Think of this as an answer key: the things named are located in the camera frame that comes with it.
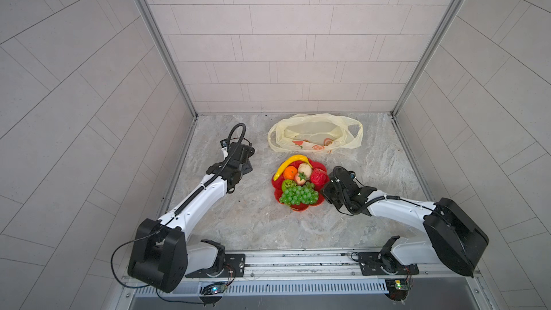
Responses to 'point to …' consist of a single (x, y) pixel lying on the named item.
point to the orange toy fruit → (290, 173)
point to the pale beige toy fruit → (306, 168)
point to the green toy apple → (288, 184)
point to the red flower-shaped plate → (278, 184)
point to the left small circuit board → (214, 288)
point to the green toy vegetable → (300, 194)
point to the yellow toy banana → (288, 160)
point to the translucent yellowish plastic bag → (316, 132)
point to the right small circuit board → (397, 289)
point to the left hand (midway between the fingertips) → (243, 161)
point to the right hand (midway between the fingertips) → (317, 191)
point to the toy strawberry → (300, 178)
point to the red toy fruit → (319, 179)
